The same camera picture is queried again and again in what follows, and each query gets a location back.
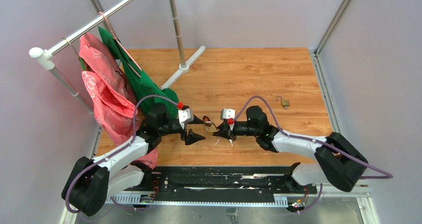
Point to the pink patterned garment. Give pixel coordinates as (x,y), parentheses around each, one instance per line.
(106,82)

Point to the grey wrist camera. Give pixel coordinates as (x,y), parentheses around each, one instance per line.
(227,113)
(185,116)

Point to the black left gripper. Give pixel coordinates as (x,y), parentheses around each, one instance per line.
(192,137)

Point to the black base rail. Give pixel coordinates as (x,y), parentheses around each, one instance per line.
(226,186)

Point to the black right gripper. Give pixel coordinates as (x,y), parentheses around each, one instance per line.
(225,131)

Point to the aluminium frame post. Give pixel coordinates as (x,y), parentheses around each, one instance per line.
(362,195)

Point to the orange black Opel padlock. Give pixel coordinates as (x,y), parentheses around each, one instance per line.
(206,120)

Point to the large brass padlock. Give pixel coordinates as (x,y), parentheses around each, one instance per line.
(211,127)

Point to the green garment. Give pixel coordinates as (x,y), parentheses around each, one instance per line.
(139,81)

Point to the small brass padlock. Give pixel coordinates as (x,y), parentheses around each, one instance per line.
(284,103)

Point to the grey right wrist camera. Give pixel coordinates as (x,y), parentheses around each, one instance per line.
(227,113)

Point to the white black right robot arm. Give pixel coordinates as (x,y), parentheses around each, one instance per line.
(336,160)

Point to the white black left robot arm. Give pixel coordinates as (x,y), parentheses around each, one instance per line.
(93,181)

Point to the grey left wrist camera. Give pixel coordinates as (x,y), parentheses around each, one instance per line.
(185,116)

